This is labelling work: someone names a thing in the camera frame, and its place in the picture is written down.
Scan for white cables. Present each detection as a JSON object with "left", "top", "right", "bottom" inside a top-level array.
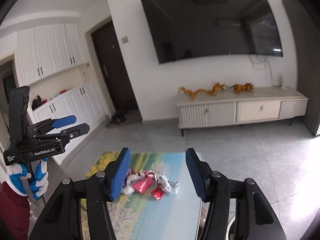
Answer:
[{"left": 249, "top": 54, "right": 282, "bottom": 87}]

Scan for golden dragon figurine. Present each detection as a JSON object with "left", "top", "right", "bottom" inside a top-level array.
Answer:
[{"left": 178, "top": 81, "right": 232, "bottom": 101}]

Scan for red foil wrapper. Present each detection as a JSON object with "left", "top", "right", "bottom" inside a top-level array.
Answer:
[{"left": 150, "top": 189, "right": 165, "bottom": 202}]

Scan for white plastic wrapper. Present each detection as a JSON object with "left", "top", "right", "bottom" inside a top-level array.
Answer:
[{"left": 120, "top": 184, "right": 135, "bottom": 195}]

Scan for waste bin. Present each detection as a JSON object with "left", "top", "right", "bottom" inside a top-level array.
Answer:
[{"left": 226, "top": 216, "right": 240, "bottom": 240}]

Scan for dark brown door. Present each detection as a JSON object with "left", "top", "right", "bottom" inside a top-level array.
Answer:
[{"left": 91, "top": 21, "right": 139, "bottom": 117}]

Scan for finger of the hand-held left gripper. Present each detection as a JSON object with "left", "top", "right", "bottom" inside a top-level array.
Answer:
[
  {"left": 32, "top": 123, "right": 90, "bottom": 143},
  {"left": 27, "top": 115, "right": 77, "bottom": 136}
]

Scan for pink wrapper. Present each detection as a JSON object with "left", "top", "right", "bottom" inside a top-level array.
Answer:
[{"left": 132, "top": 177, "right": 154, "bottom": 194}]

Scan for red white wrapper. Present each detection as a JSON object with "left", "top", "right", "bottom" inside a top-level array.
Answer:
[{"left": 126, "top": 169, "right": 157, "bottom": 183}]

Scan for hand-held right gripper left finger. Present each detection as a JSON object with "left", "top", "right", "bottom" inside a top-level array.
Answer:
[{"left": 27, "top": 147, "right": 132, "bottom": 240}]

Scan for white base cabinets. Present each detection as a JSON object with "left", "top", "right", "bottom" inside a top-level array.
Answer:
[{"left": 27, "top": 80, "right": 105, "bottom": 166}]

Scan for dark shoes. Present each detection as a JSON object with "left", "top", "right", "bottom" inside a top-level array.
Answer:
[{"left": 110, "top": 110, "right": 126, "bottom": 125}]

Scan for person's left forearm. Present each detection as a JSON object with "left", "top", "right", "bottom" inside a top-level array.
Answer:
[{"left": 0, "top": 180, "right": 31, "bottom": 240}]

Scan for landscape print coffee table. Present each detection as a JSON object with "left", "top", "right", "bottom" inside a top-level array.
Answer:
[{"left": 80, "top": 151, "right": 204, "bottom": 240}]

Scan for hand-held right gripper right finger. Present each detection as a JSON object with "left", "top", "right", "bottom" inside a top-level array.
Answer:
[{"left": 185, "top": 147, "right": 288, "bottom": 240}]

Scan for golden tiger figurine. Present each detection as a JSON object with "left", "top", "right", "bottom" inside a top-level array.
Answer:
[{"left": 230, "top": 82, "right": 255, "bottom": 95}]

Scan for grey tall panel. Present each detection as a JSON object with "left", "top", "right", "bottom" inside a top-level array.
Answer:
[{"left": 282, "top": 0, "right": 320, "bottom": 137}]

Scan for person's left hand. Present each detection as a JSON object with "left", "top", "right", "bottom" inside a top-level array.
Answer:
[{"left": 5, "top": 159, "right": 49, "bottom": 200}]

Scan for white wall cabinets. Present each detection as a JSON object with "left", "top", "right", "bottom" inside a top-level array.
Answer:
[{"left": 17, "top": 22, "right": 87, "bottom": 85}]

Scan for white television cabinet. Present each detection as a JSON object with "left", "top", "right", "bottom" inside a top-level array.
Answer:
[{"left": 174, "top": 86, "right": 308, "bottom": 137}]

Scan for black bag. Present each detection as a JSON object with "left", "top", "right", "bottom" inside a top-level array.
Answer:
[{"left": 31, "top": 95, "right": 44, "bottom": 110}]

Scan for white silver wrapper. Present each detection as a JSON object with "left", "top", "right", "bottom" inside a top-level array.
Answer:
[{"left": 156, "top": 174, "right": 180, "bottom": 195}]

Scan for black wall television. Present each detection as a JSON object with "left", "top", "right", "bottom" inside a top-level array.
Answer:
[{"left": 141, "top": 0, "right": 284, "bottom": 65}]

